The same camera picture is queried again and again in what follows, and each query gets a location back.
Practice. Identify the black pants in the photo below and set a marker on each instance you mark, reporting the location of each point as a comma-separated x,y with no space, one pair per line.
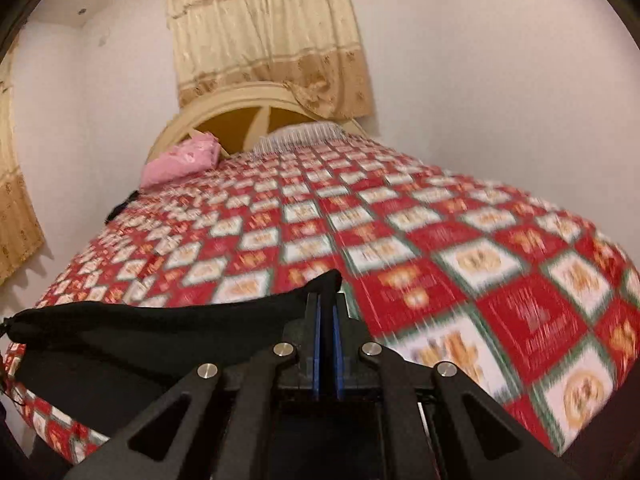
102,364

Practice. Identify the beige side window curtain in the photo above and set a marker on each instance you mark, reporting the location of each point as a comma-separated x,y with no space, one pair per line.
20,230

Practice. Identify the striped pillow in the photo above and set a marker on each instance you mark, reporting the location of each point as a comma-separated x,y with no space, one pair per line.
292,137

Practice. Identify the cream wooden headboard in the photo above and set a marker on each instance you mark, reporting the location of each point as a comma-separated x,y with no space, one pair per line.
239,116

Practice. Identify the beige curtain behind headboard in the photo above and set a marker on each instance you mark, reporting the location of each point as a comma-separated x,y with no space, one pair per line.
312,47

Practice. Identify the red checkered teddy bedspread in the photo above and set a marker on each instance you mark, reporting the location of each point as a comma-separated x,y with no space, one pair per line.
534,303

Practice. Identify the pink pillow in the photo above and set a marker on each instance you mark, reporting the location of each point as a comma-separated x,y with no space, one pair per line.
188,157

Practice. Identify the black object at bed edge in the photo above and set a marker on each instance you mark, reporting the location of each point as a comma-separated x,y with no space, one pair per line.
118,209

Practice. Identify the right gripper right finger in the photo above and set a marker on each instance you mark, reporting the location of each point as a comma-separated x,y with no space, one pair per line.
434,422

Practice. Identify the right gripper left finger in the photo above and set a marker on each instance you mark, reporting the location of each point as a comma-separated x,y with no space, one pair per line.
260,421

